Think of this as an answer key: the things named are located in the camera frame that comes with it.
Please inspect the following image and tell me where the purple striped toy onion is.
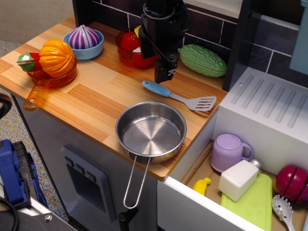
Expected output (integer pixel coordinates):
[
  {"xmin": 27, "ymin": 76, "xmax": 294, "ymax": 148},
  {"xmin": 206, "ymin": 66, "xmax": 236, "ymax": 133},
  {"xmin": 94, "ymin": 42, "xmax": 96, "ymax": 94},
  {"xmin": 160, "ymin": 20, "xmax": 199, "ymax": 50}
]
[{"xmin": 68, "ymin": 25, "xmax": 100, "ymax": 50}]

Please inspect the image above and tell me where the light blue bowl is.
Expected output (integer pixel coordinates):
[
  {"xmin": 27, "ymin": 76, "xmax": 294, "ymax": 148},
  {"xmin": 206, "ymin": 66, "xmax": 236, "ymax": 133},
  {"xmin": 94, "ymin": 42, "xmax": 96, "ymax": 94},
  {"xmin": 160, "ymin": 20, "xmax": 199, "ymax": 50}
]
[{"xmin": 63, "ymin": 26, "xmax": 104, "ymax": 60}]

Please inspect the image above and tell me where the lime green cutting board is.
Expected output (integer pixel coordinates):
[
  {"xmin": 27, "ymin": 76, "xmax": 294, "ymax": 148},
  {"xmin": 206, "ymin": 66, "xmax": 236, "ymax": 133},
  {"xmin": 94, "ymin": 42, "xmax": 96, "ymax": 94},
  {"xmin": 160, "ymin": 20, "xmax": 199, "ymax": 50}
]
[{"xmin": 220, "ymin": 173, "xmax": 272, "ymax": 231}]

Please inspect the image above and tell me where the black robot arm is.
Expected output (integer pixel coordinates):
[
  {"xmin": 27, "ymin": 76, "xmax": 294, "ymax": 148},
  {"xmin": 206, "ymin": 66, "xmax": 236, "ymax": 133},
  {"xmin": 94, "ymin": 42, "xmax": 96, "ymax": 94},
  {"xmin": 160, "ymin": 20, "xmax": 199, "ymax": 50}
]
[{"xmin": 139, "ymin": 0, "xmax": 191, "ymax": 84}]

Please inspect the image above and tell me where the orange toy pumpkin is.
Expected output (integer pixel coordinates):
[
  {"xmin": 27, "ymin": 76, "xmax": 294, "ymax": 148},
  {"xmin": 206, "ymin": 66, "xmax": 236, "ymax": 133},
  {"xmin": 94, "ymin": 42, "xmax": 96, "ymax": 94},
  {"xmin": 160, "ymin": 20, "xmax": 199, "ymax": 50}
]
[{"xmin": 39, "ymin": 39, "xmax": 76, "ymax": 78}]

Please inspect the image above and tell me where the yellow toy banana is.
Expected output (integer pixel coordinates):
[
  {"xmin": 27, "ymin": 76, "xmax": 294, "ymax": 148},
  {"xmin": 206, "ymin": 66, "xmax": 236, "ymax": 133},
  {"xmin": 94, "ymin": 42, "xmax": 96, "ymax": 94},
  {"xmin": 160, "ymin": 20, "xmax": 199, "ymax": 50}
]
[{"xmin": 192, "ymin": 178, "xmax": 211, "ymax": 196}]

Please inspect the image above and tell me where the green toy bitter gourd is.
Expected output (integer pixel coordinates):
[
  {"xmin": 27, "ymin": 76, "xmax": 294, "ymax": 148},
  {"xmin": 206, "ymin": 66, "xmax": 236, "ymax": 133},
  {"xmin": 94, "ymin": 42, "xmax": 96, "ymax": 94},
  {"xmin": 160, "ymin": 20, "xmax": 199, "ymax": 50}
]
[{"xmin": 178, "ymin": 44, "xmax": 227, "ymax": 77}]

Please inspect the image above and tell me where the white sink drawer front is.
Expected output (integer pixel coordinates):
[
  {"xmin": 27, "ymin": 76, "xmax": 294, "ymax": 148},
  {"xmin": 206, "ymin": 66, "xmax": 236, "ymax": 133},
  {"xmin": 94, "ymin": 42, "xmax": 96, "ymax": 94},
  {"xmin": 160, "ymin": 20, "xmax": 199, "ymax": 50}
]
[{"xmin": 157, "ymin": 177, "xmax": 261, "ymax": 231}]

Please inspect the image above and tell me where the white drying rack block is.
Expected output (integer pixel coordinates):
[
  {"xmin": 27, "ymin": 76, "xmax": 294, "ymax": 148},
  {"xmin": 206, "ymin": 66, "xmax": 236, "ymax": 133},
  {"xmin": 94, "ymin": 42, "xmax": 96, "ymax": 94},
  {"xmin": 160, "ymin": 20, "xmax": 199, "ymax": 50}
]
[{"xmin": 213, "ymin": 67, "xmax": 308, "ymax": 174}]

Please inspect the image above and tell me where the grey pasta spoon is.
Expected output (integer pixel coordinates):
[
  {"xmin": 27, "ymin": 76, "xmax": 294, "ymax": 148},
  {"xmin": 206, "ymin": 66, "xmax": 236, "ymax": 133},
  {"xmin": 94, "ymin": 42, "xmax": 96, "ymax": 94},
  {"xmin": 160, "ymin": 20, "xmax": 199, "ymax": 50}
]
[{"xmin": 271, "ymin": 194, "xmax": 295, "ymax": 231}]

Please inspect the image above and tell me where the magenta toy fruit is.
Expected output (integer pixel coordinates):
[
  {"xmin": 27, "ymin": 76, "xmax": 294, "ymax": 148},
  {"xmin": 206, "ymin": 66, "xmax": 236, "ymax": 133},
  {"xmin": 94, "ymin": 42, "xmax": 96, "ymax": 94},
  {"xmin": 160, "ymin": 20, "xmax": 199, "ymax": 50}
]
[{"xmin": 274, "ymin": 165, "xmax": 308, "ymax": 205}]

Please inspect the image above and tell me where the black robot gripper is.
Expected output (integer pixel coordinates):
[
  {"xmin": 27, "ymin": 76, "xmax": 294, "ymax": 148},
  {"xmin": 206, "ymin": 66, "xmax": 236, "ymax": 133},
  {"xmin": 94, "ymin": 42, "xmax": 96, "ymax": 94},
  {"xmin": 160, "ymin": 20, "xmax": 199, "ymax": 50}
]
[{"xmin": 139, "ymin": 13, "xmax": 185, "ymax": 84}]

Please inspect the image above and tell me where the blue handled grey spatula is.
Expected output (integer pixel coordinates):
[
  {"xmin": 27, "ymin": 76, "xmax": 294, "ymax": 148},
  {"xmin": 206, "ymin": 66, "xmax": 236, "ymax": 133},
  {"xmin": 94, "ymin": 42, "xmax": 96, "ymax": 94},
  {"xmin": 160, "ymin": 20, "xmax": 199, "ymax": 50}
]
[{"xmin": 142, "ymin": 80, "xmax": 217, "ymax": 112}]

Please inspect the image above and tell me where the stainless steel pan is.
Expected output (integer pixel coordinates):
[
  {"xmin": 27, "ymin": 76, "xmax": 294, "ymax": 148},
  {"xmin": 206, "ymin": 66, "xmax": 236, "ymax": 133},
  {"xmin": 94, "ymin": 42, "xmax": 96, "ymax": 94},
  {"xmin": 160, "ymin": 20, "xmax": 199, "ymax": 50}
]
[{"xmin": 115, "ymin": 101, "xmax": 188, "ymax": 209}]

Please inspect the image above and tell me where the purple plastic mug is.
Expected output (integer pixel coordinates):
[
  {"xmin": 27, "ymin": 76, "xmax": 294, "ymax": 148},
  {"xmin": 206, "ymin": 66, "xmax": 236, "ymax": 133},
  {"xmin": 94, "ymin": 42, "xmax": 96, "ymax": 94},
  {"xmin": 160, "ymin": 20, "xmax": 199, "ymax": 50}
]
[{"xmin": 210, "ymin": 133, "xmax": 254, "ymax": 173}]

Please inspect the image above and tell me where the red green toy tomato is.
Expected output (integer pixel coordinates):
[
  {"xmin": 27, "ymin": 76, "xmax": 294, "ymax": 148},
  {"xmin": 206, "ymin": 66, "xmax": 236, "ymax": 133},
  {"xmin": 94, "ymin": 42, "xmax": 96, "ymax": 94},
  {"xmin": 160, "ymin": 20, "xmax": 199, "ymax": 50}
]
[{"xmin": 17, "ymin": 52, "xmax": 42, "ymax": 72}]

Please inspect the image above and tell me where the white salt shaker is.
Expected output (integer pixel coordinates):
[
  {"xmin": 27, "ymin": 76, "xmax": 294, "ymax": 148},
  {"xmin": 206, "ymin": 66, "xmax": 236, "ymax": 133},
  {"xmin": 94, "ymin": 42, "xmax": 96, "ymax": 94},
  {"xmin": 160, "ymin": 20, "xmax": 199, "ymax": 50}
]
[{"xmin": 218, "ymin": 159, "xmax": 262, "ymax": 202}]

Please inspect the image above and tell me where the red toy pepper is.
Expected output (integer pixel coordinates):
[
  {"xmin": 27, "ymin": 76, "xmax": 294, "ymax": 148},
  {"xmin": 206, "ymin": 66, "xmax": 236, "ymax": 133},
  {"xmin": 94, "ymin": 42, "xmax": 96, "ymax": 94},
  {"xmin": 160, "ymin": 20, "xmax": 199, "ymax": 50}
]
[{"xmin": 120, "ymin": 32, "xmax": 140, "ymax": 52}]

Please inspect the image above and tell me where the yellow toy corn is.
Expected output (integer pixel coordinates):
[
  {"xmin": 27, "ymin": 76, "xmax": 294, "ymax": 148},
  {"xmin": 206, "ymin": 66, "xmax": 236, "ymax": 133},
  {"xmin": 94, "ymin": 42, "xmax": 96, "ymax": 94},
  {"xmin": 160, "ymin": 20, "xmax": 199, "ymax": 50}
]
[{"xmin": 134, "ymin": 25, "xmax": 141, "ymax": 38}]

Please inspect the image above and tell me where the toy kitchen oven cabinet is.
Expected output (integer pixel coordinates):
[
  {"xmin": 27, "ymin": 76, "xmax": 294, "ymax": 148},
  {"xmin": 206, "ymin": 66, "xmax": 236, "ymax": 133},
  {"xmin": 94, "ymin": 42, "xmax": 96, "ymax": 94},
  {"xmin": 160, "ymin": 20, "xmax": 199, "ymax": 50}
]
[{"xmin": 13, "ymin": 96, "xmax": 158, "ymax": 231}]

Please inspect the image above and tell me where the blue black clamp tool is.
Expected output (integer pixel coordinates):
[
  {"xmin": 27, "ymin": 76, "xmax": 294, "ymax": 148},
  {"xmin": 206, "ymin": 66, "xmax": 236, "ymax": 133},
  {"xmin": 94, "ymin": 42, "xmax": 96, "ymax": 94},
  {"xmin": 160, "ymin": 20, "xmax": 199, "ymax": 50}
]
[{"xmin": 0, "ymin": 140, "xmax": 48, "ymax": 209}]

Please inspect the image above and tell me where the orange transparent measuring cup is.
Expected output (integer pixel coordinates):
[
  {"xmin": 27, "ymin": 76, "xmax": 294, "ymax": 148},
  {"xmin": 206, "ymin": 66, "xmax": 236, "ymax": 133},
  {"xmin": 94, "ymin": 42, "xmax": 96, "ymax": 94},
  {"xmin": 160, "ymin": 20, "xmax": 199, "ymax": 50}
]
[{"xmin": 23, "ymin": 57, "xmax": 77, "ymax": 112}]

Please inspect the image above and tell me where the red transparent cup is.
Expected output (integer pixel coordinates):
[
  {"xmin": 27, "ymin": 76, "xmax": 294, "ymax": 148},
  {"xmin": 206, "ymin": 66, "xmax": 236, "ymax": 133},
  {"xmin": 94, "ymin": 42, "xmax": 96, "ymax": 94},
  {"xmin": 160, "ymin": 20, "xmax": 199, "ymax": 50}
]
[{"xmin": 116, "ymin": 27, "xmax": 157, "ymax": 69}]

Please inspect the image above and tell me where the black cable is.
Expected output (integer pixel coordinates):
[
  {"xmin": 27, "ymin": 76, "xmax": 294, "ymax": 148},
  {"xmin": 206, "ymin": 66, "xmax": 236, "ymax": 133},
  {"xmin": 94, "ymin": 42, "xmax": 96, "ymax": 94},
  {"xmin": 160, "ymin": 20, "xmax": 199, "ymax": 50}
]
[{"xmin": 0, "ymin": 196, "xmax": 20, "ymax": 231}]

